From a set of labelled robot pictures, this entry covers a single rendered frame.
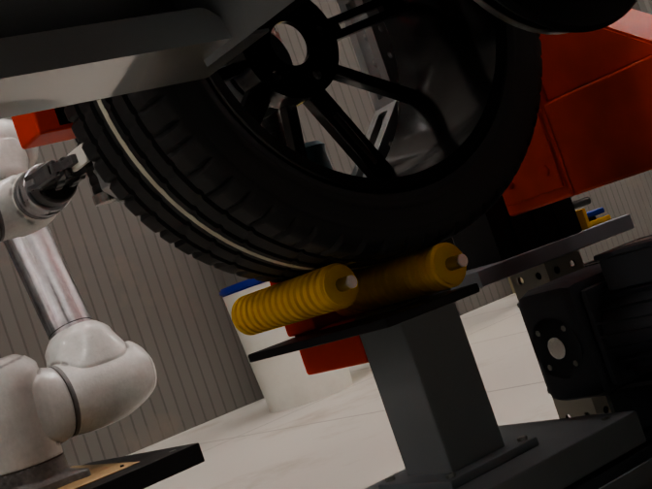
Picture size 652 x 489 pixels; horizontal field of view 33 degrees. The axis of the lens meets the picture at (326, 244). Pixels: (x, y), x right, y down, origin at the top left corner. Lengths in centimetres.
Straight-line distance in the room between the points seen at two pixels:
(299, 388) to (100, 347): 292
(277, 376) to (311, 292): 385
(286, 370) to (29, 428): 304
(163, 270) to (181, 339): 39
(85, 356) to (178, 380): 371
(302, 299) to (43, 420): 98
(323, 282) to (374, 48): 53
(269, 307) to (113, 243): 456
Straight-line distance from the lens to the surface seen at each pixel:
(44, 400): 229
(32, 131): 148
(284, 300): 145
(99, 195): 176
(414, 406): 147
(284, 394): 525
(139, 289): 603
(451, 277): 140
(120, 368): 236
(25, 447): 227
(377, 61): 179
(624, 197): 906
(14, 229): 203
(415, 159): 158
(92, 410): 233
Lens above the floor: 53
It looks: 2 degrees up
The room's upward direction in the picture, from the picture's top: 19 degrees counter-clockwise
